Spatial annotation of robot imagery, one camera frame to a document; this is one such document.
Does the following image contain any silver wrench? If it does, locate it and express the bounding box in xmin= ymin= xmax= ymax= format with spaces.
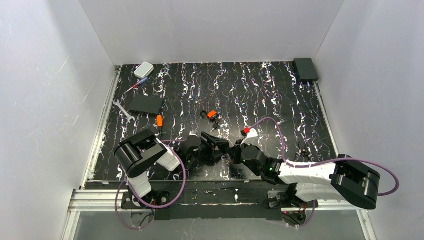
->
xmin=112 ymin=99 xmax=136 ymax=123

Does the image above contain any black cable clip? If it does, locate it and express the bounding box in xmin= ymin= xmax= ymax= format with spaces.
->
xmin=294 ymin=141 xmax=313 ymax=163

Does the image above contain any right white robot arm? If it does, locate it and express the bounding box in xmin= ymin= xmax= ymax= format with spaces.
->
xmin=227 ymin=140 xmax=381 ymax=210

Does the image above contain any black flat box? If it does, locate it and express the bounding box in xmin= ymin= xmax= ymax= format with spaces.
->
xmin=128 ymin=95 xmax=165 ymax=116

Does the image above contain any white rounded box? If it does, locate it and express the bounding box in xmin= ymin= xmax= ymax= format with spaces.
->
xmin=134 ymin=62 xmax=154 ymax=79

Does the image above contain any aluminium rail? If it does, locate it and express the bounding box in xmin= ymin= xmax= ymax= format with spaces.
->
xmin=313 ymin=82 xmax=377 ymax=240
xmin=61 ymin=66 xmax=122 ymax=240

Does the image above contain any left aluminium rail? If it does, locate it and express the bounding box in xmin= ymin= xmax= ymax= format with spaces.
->
xmin=61 ymin=66 xmax=122 ymax=240

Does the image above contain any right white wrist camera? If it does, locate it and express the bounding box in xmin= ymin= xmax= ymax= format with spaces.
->
xmin=241 ymin=127 xmax=259 ymax=145

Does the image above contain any red blue screwdriver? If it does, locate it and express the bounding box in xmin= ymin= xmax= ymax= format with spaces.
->
xmin=124 ymin=76 xmax=149 ymax=94

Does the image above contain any orange black padlock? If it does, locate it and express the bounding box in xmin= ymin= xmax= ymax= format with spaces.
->
xmin=200 ymin=110 xmax=219 ymax=121

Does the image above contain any orange handled screwdriver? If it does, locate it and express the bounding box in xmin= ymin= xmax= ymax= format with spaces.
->
xmin=156 ymin=114 xmax=164 ymax=138

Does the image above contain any right aluminium rail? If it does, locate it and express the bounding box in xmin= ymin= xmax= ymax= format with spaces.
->
xmin=313 ymin=82 xmax=377 ymax=240

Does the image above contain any black box in corner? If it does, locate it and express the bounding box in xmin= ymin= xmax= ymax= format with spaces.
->
xmin=293 ymin=58 xmax=319 ymax=83

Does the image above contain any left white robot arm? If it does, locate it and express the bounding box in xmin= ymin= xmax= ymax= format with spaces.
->
xmin=113 ymin=129 xmax=230 ymax=197

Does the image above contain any black front base bar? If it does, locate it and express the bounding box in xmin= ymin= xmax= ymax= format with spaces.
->
xmin=84 ymin=179 xmax=352 ymax=222

